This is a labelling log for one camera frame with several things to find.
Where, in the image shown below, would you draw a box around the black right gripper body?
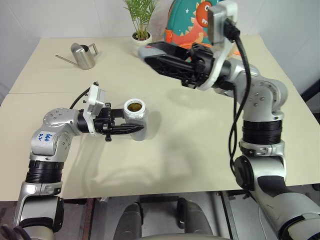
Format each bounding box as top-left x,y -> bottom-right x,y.
180,42 -> 216,89

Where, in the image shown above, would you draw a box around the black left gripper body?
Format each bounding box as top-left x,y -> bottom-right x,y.
93,101 -> 116,143

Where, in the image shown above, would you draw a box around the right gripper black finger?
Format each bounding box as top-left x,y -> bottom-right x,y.
148,41 -> 194,62
144,55 -> 200,82

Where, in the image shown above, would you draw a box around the white jar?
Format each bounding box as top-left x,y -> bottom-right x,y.
123,98 -> 149,142

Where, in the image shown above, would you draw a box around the yellow-brown jar contents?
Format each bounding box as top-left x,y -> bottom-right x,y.
127,102 -> 143,112

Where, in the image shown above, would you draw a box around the teal dinosaur backpack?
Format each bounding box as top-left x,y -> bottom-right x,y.
163,0 -> 241,57

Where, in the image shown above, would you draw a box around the green plant in white pot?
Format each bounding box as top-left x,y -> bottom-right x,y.
123,0 -> 159,55

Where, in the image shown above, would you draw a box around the silver metal watering can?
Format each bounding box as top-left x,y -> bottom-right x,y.
55,42 -> 99,70

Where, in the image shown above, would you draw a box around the dark grey rounded shape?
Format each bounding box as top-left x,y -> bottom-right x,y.
176,197 -> 214,236
115,201 -> 145,239

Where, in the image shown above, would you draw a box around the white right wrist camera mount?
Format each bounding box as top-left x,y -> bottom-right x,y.
196,0 -> 239,91

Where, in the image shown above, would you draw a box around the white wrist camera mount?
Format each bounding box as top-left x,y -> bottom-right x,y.
82,83 -> 107,137
196,0 -> 239,91

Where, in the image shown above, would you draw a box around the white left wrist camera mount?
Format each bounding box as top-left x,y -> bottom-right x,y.
82,83 -> 107,137

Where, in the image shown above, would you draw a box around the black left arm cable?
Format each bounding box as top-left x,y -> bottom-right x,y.
69,88 -> 90,110

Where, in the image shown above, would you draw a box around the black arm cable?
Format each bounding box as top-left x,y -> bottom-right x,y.
223,18 -> 252,176
69,88 -> 90,110

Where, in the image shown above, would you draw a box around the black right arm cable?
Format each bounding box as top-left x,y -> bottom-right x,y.
223,18 -> 252,176

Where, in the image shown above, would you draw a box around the black frame piece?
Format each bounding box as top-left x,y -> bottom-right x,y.
299,78 -> 320,106

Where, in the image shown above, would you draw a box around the grey metal table frame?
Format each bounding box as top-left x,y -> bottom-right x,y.
216,190 -> 242,240

